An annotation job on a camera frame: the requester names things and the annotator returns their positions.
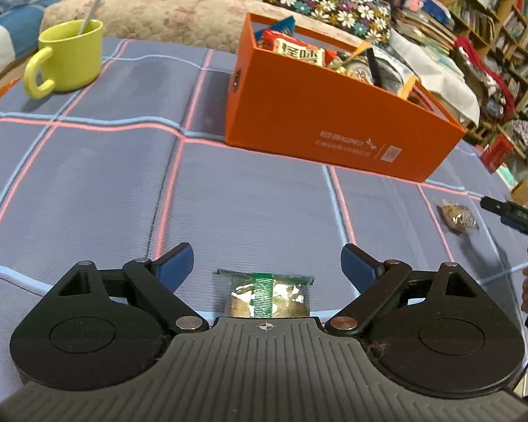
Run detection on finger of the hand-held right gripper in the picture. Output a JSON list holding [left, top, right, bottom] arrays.
[[479, 196, 528, 235]]

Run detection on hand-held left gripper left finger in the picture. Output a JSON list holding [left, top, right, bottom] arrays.
[[48, 242, 208, 334]]

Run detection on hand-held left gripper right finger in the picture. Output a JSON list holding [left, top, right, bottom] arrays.
[[326, 244, 489, 335]]

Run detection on brown nut candy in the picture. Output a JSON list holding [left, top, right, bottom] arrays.
[[437, 200, 480, 235]]

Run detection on green clear pastry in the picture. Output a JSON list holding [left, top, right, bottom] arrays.
[[212, 269, 314, 318]]

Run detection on orange cardboard box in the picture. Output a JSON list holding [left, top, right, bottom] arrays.
[[224, 12, 467, 183]]

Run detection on silver black long packet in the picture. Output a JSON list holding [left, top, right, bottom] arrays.
[[366, 45, 420, 96]]

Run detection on silver gold snack packets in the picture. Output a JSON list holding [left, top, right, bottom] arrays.
[[343, 57, 375, 84]]

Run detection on red white crisps packet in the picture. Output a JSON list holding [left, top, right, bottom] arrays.
[[262, 30, 337, 68]]

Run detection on blue cookie packet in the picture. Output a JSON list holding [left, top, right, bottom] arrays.
[[255, 17, 296, 40]]

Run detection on red soda can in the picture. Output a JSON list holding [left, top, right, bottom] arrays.
[[479, 134, 515, 174]]

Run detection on blue checked tablecloth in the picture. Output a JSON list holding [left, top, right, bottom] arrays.
[[0, 37, 528, 401]]

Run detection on red knitted cloth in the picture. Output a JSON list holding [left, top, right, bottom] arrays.
[[455, 35, 517, 110]]

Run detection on white cloth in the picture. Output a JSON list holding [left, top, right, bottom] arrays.
[[387, 31, 480, 124]]

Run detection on wooden bookshelf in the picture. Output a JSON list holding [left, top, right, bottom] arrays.
[[449, 0, 528, 159]]

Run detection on stack of books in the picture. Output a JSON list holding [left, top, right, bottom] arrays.
[[391, 4, 458, 53]]

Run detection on green mug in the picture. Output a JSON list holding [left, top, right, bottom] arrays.
[[23, 20, 104, 100]]

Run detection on metal spoon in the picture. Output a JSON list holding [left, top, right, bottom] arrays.
[[77, 0, 104, 36]]

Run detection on blue striped blanket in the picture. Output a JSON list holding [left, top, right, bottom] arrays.
[[0, 0, 84, 93]]

